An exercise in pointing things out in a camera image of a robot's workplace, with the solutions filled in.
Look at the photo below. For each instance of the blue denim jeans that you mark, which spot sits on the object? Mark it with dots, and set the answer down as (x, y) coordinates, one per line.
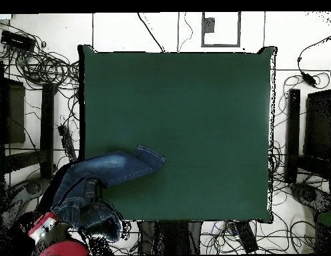
(114, 165)

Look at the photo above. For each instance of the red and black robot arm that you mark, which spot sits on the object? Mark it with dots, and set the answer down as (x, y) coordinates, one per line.
(64, 249)

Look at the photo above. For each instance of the grey curved stand base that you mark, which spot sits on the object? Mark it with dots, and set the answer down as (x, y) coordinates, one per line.
(32, 188)
(307, 194)

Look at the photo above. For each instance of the black power strip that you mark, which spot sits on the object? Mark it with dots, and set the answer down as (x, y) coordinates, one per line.
(65, 136)

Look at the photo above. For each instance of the black electronics box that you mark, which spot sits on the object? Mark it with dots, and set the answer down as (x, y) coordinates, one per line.
(17, 40)

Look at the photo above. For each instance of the black rectangular box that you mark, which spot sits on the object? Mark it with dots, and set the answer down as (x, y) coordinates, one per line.
(245, 236)

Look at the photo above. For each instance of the dark green table cloth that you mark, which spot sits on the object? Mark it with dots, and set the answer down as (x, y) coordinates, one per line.
(208, 93)

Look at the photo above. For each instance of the green round bin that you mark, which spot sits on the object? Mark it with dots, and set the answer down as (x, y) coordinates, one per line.
(327, 220)

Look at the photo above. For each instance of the black power adapter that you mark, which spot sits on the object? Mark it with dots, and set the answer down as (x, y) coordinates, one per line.
(309, 78)

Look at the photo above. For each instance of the black metal frame stand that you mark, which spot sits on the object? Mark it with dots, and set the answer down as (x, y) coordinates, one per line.
(293, 133)
(46, 128)

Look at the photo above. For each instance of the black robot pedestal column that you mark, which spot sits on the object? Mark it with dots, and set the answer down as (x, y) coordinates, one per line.
(165, 237)

